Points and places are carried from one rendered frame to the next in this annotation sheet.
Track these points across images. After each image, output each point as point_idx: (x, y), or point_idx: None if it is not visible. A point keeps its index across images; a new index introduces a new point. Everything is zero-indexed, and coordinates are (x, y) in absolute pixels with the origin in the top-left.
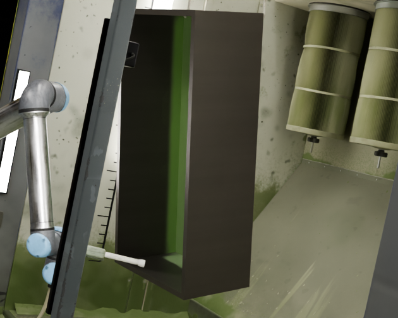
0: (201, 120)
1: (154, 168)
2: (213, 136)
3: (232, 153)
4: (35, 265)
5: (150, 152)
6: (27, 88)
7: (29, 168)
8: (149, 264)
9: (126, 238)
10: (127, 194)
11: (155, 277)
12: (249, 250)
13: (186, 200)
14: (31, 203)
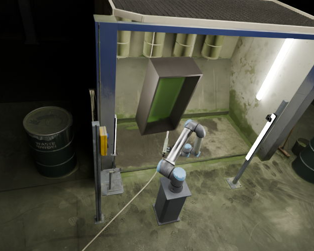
0: (189, 95)
1: (142, 106)
2: (186, 95)
3: (181, 94)
4: None
5: (143, 104)
6: (203, 131)
7: (200, 144)
8: (145, 128)
9: (141, 128)
10: (143, 119)
11: (157, 130)
12: (170, 107)
13: (182, 113)
14: (199, 149)
